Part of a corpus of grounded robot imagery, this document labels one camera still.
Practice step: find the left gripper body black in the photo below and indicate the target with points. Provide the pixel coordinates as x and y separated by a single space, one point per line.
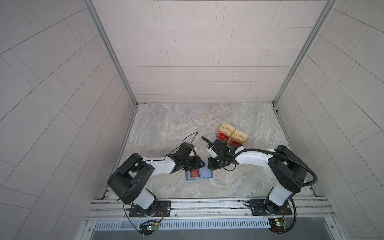
190 164

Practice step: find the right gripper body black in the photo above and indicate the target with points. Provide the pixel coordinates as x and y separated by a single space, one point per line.
216 163

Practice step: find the red cards stack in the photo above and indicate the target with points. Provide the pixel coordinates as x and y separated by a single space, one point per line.
234 143
221 136

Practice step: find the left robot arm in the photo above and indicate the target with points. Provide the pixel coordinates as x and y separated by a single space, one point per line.
129 180

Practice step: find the clear acrylic card stand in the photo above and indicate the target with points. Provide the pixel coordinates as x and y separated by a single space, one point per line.
231 136

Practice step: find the gold cards right stack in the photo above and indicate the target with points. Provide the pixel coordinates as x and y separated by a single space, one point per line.
239 136

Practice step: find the gold cards stack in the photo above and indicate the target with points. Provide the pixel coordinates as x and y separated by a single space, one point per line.
227 129
239 136

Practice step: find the gold cards left stack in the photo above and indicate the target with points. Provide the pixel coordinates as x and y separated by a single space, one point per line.
227 129

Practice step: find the left green circuit board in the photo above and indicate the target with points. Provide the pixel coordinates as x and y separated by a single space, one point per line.
149 227

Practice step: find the green circuit board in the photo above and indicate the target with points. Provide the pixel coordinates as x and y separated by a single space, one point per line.
149 227
277 225

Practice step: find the right green circuit board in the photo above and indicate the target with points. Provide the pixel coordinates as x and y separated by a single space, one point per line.
277 225

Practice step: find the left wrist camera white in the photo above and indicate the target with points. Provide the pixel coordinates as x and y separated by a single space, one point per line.
193 152

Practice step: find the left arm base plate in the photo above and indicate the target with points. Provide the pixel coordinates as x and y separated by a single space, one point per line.
156 209

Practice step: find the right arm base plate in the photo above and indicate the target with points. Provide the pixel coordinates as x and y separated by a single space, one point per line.
267 208

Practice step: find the aluminium mounting rail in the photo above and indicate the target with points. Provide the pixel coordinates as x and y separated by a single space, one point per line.
211 208

